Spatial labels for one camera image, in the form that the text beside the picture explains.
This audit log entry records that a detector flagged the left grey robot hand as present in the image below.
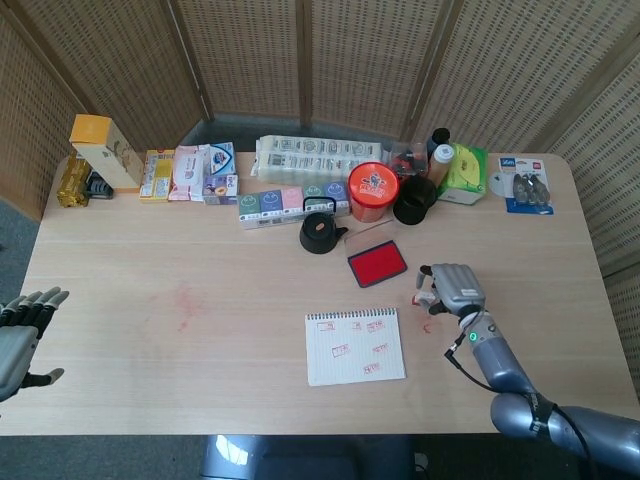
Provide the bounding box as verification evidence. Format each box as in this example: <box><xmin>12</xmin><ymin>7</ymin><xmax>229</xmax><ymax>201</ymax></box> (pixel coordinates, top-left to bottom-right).
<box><xmin>0</xmin><ymin>286</ymin><xmax>70</xmax><ymax>403</ymax></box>

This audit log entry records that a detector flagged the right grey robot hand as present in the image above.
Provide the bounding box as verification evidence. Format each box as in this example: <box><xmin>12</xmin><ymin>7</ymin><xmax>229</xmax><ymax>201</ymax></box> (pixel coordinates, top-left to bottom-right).
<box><xmin>410</xmin><ymin>262</ymin><xmax>487</xmax><ymax>317</ymax></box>

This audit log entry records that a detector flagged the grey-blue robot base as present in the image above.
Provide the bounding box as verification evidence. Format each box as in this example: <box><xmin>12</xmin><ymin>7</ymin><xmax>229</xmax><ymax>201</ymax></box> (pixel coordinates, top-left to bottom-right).
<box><xmin>198</xmin><ymin>433</ymin><xmax>416</xmax><ymax>480</ymax></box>

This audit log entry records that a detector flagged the white spiral notepad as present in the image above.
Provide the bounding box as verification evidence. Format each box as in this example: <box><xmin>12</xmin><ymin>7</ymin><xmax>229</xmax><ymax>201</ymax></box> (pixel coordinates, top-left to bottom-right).
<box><xmin>304</xmin><ymin>307</ymin><xmax>408</xmax><ymax>388</ymax></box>

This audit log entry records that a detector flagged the red ink pad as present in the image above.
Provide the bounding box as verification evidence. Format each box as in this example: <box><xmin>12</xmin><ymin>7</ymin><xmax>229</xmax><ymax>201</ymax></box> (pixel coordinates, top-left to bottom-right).
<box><xmin>343</xmin><ymin>225</ymin><xmax>409</xmax><ymax>289</ymax></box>

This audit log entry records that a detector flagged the black mesh pen cup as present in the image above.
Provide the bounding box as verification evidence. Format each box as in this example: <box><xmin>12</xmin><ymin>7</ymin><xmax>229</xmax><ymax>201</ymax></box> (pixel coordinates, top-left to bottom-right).
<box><xmin>392</xmin><ymin>176</ymin><xmax>439</xmax><ymax>226</ymax></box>

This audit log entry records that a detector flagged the green tissue box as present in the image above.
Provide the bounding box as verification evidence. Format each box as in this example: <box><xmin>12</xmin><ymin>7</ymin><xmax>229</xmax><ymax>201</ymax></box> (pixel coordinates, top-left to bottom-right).
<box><xmin>437</xmin><ymin>142</ymin><xmax>489</xmax><ymax>207</ymax></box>

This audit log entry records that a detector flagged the blue blister pack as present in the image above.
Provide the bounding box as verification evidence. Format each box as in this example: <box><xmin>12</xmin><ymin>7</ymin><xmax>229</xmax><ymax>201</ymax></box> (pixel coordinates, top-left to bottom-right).
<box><xmin>498</xmin><ymin>154</ymin><xmax>555</xmax><ymax>216</ymax></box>

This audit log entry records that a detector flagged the amber bottle white cap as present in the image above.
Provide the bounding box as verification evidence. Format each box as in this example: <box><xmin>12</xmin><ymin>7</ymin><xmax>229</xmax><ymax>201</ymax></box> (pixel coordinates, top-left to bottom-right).
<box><xmin>427</xmin><ymin>143</ymin><xmax>454</xmax><ymax>186</ymax></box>

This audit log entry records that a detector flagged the orange snack tub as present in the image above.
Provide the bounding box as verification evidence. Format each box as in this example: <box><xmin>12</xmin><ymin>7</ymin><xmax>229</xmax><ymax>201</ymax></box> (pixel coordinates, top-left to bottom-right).
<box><xmin>347</xmin><ymin>162</ymin><xmax>402</xmax><ymax>224</ymax></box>

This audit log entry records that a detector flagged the clear plastic box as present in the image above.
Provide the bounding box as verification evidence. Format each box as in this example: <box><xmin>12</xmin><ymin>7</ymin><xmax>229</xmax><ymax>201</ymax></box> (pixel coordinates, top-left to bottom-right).
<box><xmin>388</xmin><ymin>141</ymin><xmax>431</xmax><ymax>179</ymax></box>

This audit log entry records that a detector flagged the black teapot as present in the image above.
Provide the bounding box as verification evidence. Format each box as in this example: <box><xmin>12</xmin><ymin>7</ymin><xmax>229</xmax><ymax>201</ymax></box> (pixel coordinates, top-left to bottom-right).
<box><xmin>298</xmin><ymin>196</ymin><xmax>350</xmax><ymax>256</ymax></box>

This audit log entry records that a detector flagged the gold foil package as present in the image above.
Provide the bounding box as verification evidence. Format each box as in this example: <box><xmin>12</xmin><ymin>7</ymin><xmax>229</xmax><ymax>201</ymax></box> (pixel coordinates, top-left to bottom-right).
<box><xmin>55</xmin><ymin>153</ymin><xmax>94</xmax><ymax>209</ymax></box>

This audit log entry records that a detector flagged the dark bottle black cap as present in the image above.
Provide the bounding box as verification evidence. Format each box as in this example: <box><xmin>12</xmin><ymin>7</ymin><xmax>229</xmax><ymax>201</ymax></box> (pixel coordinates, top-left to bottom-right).
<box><xmin>425</xmin><ymin>127</ymin><xmax>453</xmax><ymax>156</ymax></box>

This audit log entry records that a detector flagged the tall cream gift box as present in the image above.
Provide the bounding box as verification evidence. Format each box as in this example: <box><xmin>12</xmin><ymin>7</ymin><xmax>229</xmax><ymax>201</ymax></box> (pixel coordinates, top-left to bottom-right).
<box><xmin>68</xmin><ymin>114</ymin><xmax>145</xmax><ymax>194</ymax></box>

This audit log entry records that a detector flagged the yellow printed box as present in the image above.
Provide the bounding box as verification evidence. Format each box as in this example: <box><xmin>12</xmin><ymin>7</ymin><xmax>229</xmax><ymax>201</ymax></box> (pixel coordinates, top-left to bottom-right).
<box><xmin>138</xmin><ymin>148</ymin><xmax>176</xmax><ymax>205</ymax></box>

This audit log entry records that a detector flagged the pale yellow paper roll pack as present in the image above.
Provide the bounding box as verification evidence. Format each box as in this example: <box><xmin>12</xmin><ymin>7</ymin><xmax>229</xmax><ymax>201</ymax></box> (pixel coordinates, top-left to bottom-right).
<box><xmin>249</xmin><ymin>134</ymin><xmax>392</xmax><ymax>185</ymax></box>

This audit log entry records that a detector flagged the multicolour pocket tissue pack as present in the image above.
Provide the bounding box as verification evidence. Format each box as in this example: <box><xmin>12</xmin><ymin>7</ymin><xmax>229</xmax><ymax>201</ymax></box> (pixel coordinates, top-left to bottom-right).
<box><xmin>237</xmin><ymin>180</ymin><xmax>351</xmax><ymax>232</ymax></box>

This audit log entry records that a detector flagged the pink wet wipes pack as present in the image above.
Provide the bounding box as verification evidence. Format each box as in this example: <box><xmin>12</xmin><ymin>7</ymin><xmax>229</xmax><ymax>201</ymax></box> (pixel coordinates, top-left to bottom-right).
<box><xmin>167</xmin><ymin>144</ymin><xmax>211</xmax><ymax>203</ymax></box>

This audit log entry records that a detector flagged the purple printed box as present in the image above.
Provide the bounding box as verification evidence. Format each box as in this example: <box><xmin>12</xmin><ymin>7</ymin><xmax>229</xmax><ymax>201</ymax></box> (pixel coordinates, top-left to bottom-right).
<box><xmin>202</xmin><ymin>173</ymin><xmax>240</xmax><ymax>207</ymax></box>

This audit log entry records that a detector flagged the blue white soap box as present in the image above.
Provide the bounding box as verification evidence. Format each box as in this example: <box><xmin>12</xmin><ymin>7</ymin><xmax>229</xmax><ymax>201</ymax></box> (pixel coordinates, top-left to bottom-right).
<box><xmin>202</xmin><ymin>141</ymin><xmax>237</xmax><ymax>179</ymax></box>

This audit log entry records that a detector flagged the woven wooden folding screen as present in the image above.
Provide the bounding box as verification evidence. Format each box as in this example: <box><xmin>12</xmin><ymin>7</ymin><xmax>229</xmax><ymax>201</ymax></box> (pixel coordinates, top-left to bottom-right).
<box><xmin>0</xmin><ymin>0</ymin><xmax>640</xmax><ymax>366</ymax></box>

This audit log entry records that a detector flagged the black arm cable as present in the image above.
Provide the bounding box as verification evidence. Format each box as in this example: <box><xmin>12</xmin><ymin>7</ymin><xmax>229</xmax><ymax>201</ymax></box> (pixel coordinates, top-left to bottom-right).
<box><xmin>443</xmin><ymin>312</ymin><xmax>601</xmax><ymax>480</ymax></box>

